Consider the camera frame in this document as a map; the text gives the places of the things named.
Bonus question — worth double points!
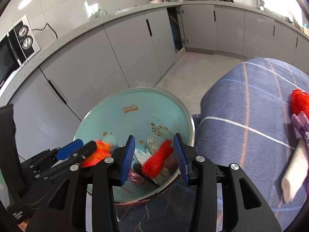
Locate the pink translucent plastic bag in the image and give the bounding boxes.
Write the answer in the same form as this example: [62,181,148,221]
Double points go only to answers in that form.
[129,170,148,183]

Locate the wooden cutting board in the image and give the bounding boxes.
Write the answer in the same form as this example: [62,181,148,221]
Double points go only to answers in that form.
[290,11,300,26]

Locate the blue plaid blanket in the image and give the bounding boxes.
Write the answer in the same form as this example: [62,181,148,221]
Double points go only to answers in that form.
[116,57,309,232]

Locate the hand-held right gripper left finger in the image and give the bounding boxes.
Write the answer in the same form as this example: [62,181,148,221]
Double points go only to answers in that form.
[26,135,136,232]

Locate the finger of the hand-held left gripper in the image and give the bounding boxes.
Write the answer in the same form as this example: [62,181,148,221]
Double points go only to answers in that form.
[29,139,84,169]
[35,141,97,179]

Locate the grey speckled kitchen countertop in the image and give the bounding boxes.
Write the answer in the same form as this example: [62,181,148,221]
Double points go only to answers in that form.
[0,0,309,104]

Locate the silver black microwave oven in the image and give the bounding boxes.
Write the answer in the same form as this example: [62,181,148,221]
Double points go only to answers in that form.
[0,14,41,98]

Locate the white paper towel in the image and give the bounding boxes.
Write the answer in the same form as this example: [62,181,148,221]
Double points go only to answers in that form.
[281,139,307,203]

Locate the clear plastic bag red print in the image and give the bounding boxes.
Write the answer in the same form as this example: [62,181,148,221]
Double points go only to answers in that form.
[147,136,165,155]

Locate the purple clip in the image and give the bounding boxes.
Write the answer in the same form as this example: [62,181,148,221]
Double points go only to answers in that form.
[291,111,309,148]

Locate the grey lower kitchen cabinets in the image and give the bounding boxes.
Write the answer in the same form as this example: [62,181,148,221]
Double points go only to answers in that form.
[0,1,309,165]

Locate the teal printed trash bin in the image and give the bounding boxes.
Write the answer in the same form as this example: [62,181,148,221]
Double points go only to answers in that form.
[72,87,195,206]

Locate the black power cable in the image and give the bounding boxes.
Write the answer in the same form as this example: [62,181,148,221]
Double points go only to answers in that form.
[31,23,58,39]

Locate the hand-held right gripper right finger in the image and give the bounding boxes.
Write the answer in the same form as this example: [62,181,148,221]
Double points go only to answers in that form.
[173,133,282,232]

